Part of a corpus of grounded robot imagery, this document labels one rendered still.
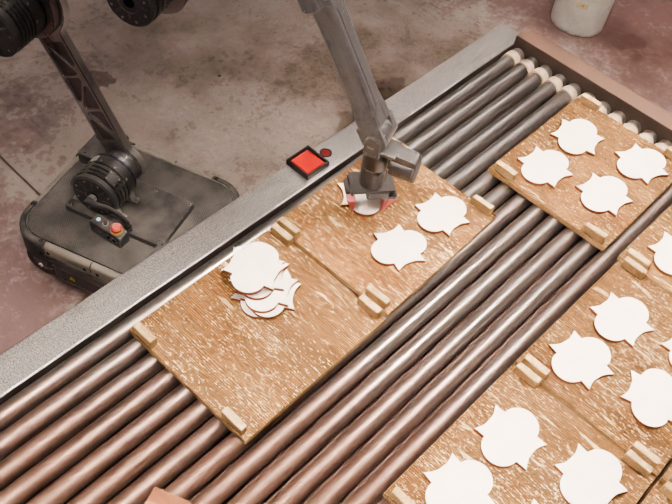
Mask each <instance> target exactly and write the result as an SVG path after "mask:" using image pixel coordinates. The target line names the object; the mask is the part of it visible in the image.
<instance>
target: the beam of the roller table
mask: <svg viewBox="0 0 672 504"><path fill-rule="evenodd" d="M518 34H519V33H517V32H516V31H514V30H512V29H511V28H509V27H508V26H506V25H504V24H500V25H499V26H497V27H496V28H494V29H493V30H491V31H490V32H488V33H487V34H485V35H484V36H482V37H481V38H479V39H478V40H476V41H475V42H473V43H472V44H470V45H469V46H467V47H466V48H464V49H463V50H461V51H460V52H458V53H456V54H455V55H453V56H452V57H450V58H449V59H447V60H446V61H444V62H443V63H441V64H440V65H438V66H437V67H435V68H434V69H432V70H431V71H429V72H428V73H426V74H425V75H423V76H422V77H420V78H419V79H417V80H416V81H414V82H413V83H411V84H410V85H408V86H407V87H405V88H403V89H402V90H400V91H399V92H397V93H396V94H394V95H393V96H391V97H390V98H388V99H387V100H385V101H386V104H387V106H388V109H389V110H392V111H393V114H394V117H395V119H396V122H397V129H396V130H398V129H399V128H401V127H402V126H404V125H405V124H406V123H408V122H409V121H411V120H412V119H414V118H415V117H417V116H418V115H419V114H421V113H422V112H424V111H425V110H427V109H428V108H430V107H431V106H432V105H434V104H435V103H437V102H438V101H440V100H441V99H443V98H444V97H445V96H447V95H448V94H450V93H451V92H453V91H454V90H456V89H457V88H458V87H460V86H461V85H463V84H464V83H466V82H467V81H468V80H470V79H471V78H473V77H474V76H476V75H477V74H479V73H480V72H481V71H483V70H484V69H486V68H487V67H489V66H490V65H492V64H493V63H494V62H496V61H497V60H499V59H500V58H502V56H503V55H504V54H505V53H507V52H508V51H510V50H512V48H513V45H514V42H515V39H516V36H517V35H518ZM356 130H357V125H356V123H355V121H354V122H352V123H350V124H349V125H347V126H346V127H344V128H343V129H341V130H340V131H338V132H337V133H335V134H334V135H332V136H331V137H329V138H328V139H326V140H325V141H323V142H322V143H320V144H319V145H317V146H316V147H314V148H313V149H314V150H315V151H316V152H318V153H319V152H320V150H321V149H323V148H327V149H330V150H331V151H332V155H331V156H330V157H324V158H326V159H327V160H328V161H329V166H328V167H327V168H325V169H324V170H322V171H321V172H320V173H318V174H317V175H315V176H314V177H312V178H311V179H309V180H308V181H307V180H306V179H305V178H304V177H302V176H301V175H300V174H298V173H297V172H296V171H295V170H293V169H292V168H291V167H290V166H288V165H287V166H285V167H284V168H282V169H281V170H279V171H278V172H276V173H275V174H273V175H272V176H270V177H269V178H267V179H266V180H264V181H263V182H261V183H260V184H258V185H257V186H255V187H254V188H252V189H251V190H249V191H247V192H246V193H244V194H243V195H241V196H240V197H238V198H237V199H235V200H234V201H232V202H231V203H229V204H228V205H226V206H225V207H223V208H222V209H220V210H219V211H217V212H216V213H214V214H213V215H211V216H210V217H208V218H207V219H205V220H204V221H202V222H201V223H199V224H198V225H196V226H194V227H193V228H191V229H190V230H188V231H187V232H185V233H184V234H182V235H181V236H179V237H178V238H176V239H175V240H173V241H172V242H170V243H169V244H167V245H166V246H164V247H163V248H161V249H160V250H158V251H157V252H155V253H154V254H152V255H151V256H149V257H148V258H146V259H145V260H143V261H141V262H140V263H138V264H137V265H135V266H134V267H132V268H131V269H129V270H128V271H126V272H125V273H123V274H122V275H120V276H119V277H117V278H116V279H114V280H113V281H111V282H110V283H108V284H107V285H105V286H104V287H102V288H101V289H99V290H98V291H96V292H95V293H93V294H92V295H90V296H88V297H87V298H85V299H84V300H82V301H81V302H79V303H78V304H76V305H75V306H73V307H72V308H70V309H69V310H67V311H66V312H64V313H63V314H61V315H60V316H58V317H57V318H55V319H54V320H52V321H51V322H49V323H48V324H46V325H45V326H43V327H42V328H40V329H39V330H37V331H35V332H34V333H32V334H31V335H29V336H28V337H26V338H25V339H23V340H22V341H20V342H19V343H17V344H16V345H14V346H13V347H11V348H10V349H8V350H7V351H5V352H4V353H2V354H1V355H0V405H1V404H3V403H4V402H6V401H7V400H9V399H10V398H11V397H13V396H14V395H16V394H17V393H19V392H20V391H22V390H23V389H24V388H26V387H27V386H29V385H30V384H32V383H33V382H35V381H36V380H37V379H39V378H40V377H42V376H43V375H45V374H46V373H48V372H49V371H50V370H52V369H53V368H55V367H56V366H58V365H59V364H61V363H62V362H63V361H65V360H66V359H68V358H69V357H71V356H72V355H73V354H75V353H76V352H78V351H79V350H81V349H82V348H84V347H85V346H86V345H88V344H89V343H91V342H92V341H94V340H95V339H97V338H98V337H99V336H101V335H102V334H104V333H105V332H107V331H108V330H110V329H111V328H112V327H114V326H115V325H117V324H118V323H120V322H121V321H122V320H124V319H125V318H127V317H128V316H130V315H131V314H133V313H134V312H135V311H137V310H138V309H140V308H141V307H143V306H144V305H146V304H147V303H148V302H150V301H151V300H153V299H154V298H156V297H157V296H159V295H160V294H161V293H163V292H164V291H166V290H167V289H169V288H170V287H172V286H173V285H174V284H176V283H177V282H179V281H180V280H182V279H183V278H184V277H186V276H187V275H189V274H190V273H192V272H193V271H195V270H196V269H197V268H199V267H200V266H202V265H203V264H205V263H206V262H208V261H209V260H210V259H212V258H213V257H215V256H216V255H218V254H219V253H221V252H222V251H223V250H225V249H226V248H228V247H229V246H231V245H232V244H233V243H235V242H236V241H238V240H239V239H241V238H242V237H244V236H245V235H246V234H248V233H249V232H251V231H252V230H254V229H255V228H257V227H258V226H259V225H261V224H262V223H264V222H265V221H267V220H268V219H270V218H271V217H272V216H274V215H275V214H277V213H278V212H280V211H281V210H283V209H284V208H285V207H287V206H288V205H290V204H291V203H293V202H294V201H295V200H297V199H298V198H300V197H301V196H303V195H304V194H306V193H307V192H308V191H310V190H311V189H313V188H314V187H316V186H317V185H319V184H320V183H321V182H323V181H324V180H326V179H327V178H329V177H330V176H332V175H333V174H334V173H336V172H337V171H339V170H340V169H342V168H343V167H344V166H346V165H347V164H349V163H350V162H352V161H353V160H355V159H356V158H357V157H359V156H360V155H362V154H363V149H364V146H363V144H362V142H361V140H360V138H359V135H358V133H357V131H356ZM319 154H320V153H319Z"/></svg>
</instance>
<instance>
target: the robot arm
mask: <svg viewBox="0 0 672 504"><path fill-rule="evenodd" d="M297 2H298V4H299V7H300V9H301V11H302V13H305V14H312V15H313V17H314V19H315V21H316V23H317V25H318V27H319V30H320V32H321V35H322V37H323V39H324V42H325V44H326V46H327V49H328V51H329V54H330V56H331V58H332V61H333V63H334V65H335V68H336V70H337V73H338V75H339V77H340V80H341V82H342V84H343V87H344V89H345V92H346V94H347V96H348V99H349V101H350V104H351V107H352V111H353V117H354V120H355V123H356V125H357V130H356V131H357V133H358V135H359V138H360V140H361V142H362V144H363V146H364V149H363V157H362V163H361V170H360V171H357V172H348V174H347V178H344V180H343V184H344V189H345V194H346V199H347V203H348V204H349V206H350V210H351V213H353V211H354V208H355V204H356V198H355V194H366V198H367V199H368V200H378V199H381V202H380V205H381V206H380V209H381V212H382V211H383V210H384V209H385V208H386V207H387V206H389V205H390V204H392V203H393V202H395V201H396V200H397V192H396V188H395V184H394V181H393V177H392V176H394V177H396V178H399V179H401V180H404V181H407V182H409V183H412V184H413V183H414V181H415V179H416V177H417V175H418V172H419V170H420V167H421V163H422V159H421V158H422V155H421V154H420V153H419V152H417V151H414V150H412V149H410V148H408V147H405V146H403V143H402V142H400V141H397V140H394V139H392V136H393V135H394V133H395V131H396V129H397V122H396V119H395V117H394V114H393V111H392V110H389V109H388V106H387V104H386V101H384V100H383V98H382V96H381V94H380V92H379V90H378V88H377V85H376V83H375V80H374V78H373V75H372V73H371V70H370V67H369V65H368V62H367V60H366V57H365V55H364V52H363V49H362V47H361V44H360V42H359V39H358V37H357V34H356V31H355V29H354V26H353V24H352V21H351V19H350V16H349V13H348V11H347V8H346V5H345V1H344V0H297ZM386 169H387V170H386ZM385 199H386V200H385Z"/></svg>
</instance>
